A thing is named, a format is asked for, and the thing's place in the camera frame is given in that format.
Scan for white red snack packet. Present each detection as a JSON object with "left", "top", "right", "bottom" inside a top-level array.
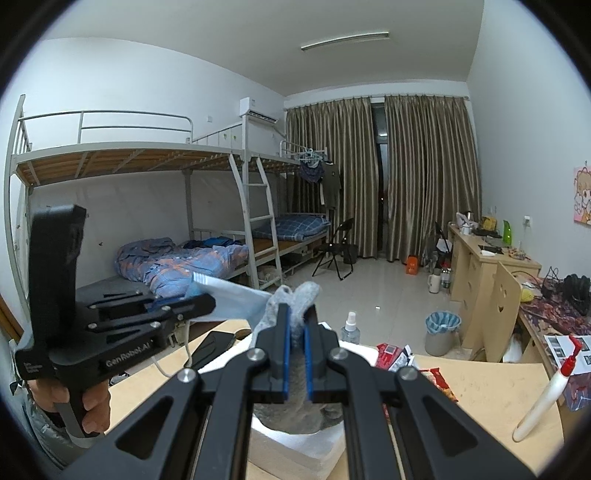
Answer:
[{"left": 376, "top": 342, "right": 419, "bottom": 370}]

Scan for grey sock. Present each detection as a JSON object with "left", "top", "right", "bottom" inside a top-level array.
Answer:
[{"left": 252, "top": 281, "right": 345, "bottom": 437}]

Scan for orange red snack packet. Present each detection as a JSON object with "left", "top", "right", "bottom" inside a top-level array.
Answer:
[{"left": 418, "top": 367, "right": 458, "bottom": 402}]

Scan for white foam box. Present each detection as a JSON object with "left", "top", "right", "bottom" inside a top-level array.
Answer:
[{"left": 198, "top": 323, "right": 356, "bottom": 480}]

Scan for dark green hanging shirt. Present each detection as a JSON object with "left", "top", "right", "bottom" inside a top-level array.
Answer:
[{"left": 318, "top": 161, "right": 342, "bottom": 208}]

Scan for wooden smiley chair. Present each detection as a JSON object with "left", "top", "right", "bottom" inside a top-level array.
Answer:
[{"left": 485, "top": 262, "right": 525, "bottom": 363}]

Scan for white metal bunk bed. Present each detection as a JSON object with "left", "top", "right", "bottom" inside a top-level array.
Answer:
[
  {"left": 4, "top": 95, "right": 284, "bottom": 324},
  {"left": 240, "top": 115, "right": 335, "bottom": 287}
]

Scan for black headphones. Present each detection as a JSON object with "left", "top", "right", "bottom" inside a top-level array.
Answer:
[{"left": 561, "top": 274, "right": 589, "bottom": 315}]

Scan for dark blue hanging garment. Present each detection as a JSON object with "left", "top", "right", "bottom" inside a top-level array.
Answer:
[{"left": 298, "top": 159, "right": 324, "bottom": 183}]

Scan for white pump bottle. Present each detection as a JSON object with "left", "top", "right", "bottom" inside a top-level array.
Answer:
[{"left": 512, "top": 335, "right": 583, "bottom": 441}]

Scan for blue orange quilt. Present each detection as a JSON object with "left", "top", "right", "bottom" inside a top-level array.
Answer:
[{"left": 115, "top": 237, "right": 250, "bottom": 298}]

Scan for black metal stand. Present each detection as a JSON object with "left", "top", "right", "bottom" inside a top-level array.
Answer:
[{"left": 431, "top": 222, "right": 455, "bottom": 268}]

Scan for ceiling tube light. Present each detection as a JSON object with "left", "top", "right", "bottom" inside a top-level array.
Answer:
[{"left": 300, "top": 31, "right": 389, "bottom": 51}]

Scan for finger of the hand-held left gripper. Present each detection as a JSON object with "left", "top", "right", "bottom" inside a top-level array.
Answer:
[
  {"left": 88, "top": 295, "right": 217, "bottom": 334},
  {"left": 85, "top": 290, "right": 160, "bottom": 311}
]

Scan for black folding chair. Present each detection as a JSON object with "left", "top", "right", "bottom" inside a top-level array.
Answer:
[{"left": 313, "top": 218, "right": 356, "bottom": 281}]

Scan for pink cartoon wall poster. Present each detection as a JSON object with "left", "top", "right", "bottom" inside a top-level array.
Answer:
[{"left": 573, "top": 161, "right": 591, "bottom": 227}]

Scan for clear spray bottle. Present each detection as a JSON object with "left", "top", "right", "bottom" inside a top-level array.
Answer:
[{"left": 342, "top": 311, "right": 361, "bottom": 344}]

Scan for brown curtain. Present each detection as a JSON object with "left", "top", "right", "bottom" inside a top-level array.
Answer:
[
  {"left": 284, "top": 99, "right": 376, "bottom": 259},
  {"left": 384, "top": 95, "right": 483, "bottom": 264}
]

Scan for blue face mask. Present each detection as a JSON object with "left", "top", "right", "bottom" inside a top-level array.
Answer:
[{"left": 154, "top": 272, "right": 274, "bottom": 377}]

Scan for person's left forearm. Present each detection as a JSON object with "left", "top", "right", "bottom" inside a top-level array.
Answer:
[{"left": 18, "top": 401, "right": 93, "bottom": 469}]

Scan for grey trash bin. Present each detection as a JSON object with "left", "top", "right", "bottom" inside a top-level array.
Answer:
[{"left": 425, "top": 311, "right": 462, "bottom": 356}]

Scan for desk with patterned cloth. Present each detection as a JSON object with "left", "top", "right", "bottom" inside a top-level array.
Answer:
[{"left": 517, "top": 286, "right": 591, "bottom": 411}]

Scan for blue plaid bedding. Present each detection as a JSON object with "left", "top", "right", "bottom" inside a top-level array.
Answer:
[{"left": 265, "top": 213, "right": 329, "bottom": 241}]

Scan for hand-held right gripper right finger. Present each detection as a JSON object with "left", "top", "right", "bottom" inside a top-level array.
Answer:
[{"left": 305, "top": 305, "right": 522, "bottom": 480}]

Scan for white air conditioner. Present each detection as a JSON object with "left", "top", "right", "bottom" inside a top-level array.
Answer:
[{"left": 239, "top": 97, "right": 280, "bottom": 123}]

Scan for person's left hand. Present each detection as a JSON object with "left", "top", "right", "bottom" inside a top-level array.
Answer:
[{"left": 30, "top": 382, "right": 112, "bottom": 437}]

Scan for light wooden desk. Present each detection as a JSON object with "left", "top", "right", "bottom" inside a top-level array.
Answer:
[{"left": 448, "top": 222, "right": 542, "bottom": 333}]

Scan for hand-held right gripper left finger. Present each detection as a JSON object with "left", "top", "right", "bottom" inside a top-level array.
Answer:
[{"left": 60, "top": 302, "right": 293, "bottom": 480}]

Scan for black smartphone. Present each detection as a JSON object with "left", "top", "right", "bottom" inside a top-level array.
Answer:
[{"left": 190, "top": 330, "right": 236, "bottom": 370}]

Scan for printed paper sheet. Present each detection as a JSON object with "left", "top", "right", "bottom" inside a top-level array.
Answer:
[{"left": 545, "top": 335, "right": 591, "bottom": 370}]

